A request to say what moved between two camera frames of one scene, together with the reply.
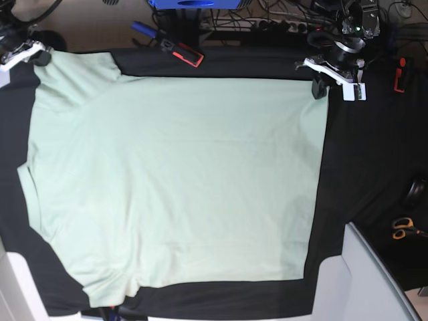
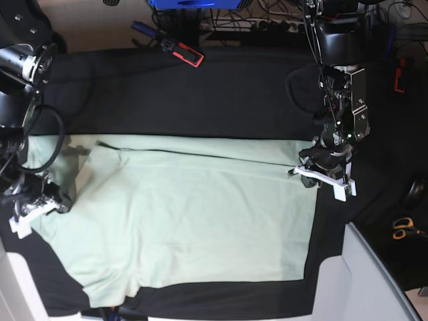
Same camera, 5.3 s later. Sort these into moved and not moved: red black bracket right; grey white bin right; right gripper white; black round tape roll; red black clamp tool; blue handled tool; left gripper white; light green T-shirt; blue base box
Moved: left gripper white; right gripper white; light green T-shirt
Not moved: red black bracket right; black round tape roll; red black clamp tool; blue base box; blue handled tool; grey white bin right
